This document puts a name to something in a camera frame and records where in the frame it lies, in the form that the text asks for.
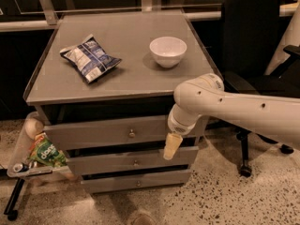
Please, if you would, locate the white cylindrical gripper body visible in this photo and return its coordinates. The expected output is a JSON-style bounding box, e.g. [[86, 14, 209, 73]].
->
[[168, 104, 200, 135]]

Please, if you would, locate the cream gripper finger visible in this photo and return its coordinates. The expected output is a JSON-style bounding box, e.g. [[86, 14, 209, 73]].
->
[[163, 133, 183, 160]]

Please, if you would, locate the grey top drawer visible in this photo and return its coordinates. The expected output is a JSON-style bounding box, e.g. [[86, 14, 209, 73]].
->
[[43, 114, 210, 151]]

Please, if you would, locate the grey drawer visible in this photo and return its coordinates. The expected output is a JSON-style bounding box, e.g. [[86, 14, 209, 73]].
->
[[81, 170, 191, 193], [43, 114, 210, 151], [67, 146, 199, 175]]

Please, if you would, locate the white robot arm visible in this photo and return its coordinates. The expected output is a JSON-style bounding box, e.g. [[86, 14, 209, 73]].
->
[[164, 4, 300, 160]]

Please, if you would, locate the grey middle drawer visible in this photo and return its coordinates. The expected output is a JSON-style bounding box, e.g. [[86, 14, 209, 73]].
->
[[67, 146, 199, 175]]

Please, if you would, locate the grey bottom drawer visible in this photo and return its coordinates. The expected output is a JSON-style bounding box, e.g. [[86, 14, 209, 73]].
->
[[81, 170, 191, 193]]

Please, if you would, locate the grey drawer cabinet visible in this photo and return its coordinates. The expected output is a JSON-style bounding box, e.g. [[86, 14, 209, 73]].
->
[[24, 10, 216, 181]]

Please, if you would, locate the white ceramic bowl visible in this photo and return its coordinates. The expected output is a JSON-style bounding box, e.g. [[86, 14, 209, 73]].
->
[[149, 37, 188, 68]]

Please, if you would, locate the blue white chip bag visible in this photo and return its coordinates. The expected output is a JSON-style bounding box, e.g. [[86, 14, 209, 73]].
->
[[60, 35, 121, 83]]

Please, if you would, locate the black office chair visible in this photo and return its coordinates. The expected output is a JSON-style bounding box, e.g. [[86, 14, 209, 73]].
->
[[209, 0, 300, 178]]

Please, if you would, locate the green snack bag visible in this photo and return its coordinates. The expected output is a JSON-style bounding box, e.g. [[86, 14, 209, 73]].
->
[[29, 133, 67, 168]]

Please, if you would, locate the clear plastic side tray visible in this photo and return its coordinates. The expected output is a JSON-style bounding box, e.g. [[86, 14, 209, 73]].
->
[[7, 126, 73, 181]]

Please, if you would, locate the beige round object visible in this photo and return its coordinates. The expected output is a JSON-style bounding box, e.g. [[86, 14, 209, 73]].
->
[[24, 118, 44, 140]]

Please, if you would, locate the metal soda can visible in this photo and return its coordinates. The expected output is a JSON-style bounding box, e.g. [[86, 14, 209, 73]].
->
[[13, 162, 29, 173]]

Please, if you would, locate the metal window railing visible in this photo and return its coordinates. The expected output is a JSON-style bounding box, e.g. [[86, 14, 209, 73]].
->
[[0, 0, 300, 34]]

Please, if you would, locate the black tray stand leg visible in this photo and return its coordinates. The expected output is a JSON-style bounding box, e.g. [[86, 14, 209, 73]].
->
[[4, 178, 24, 221]]

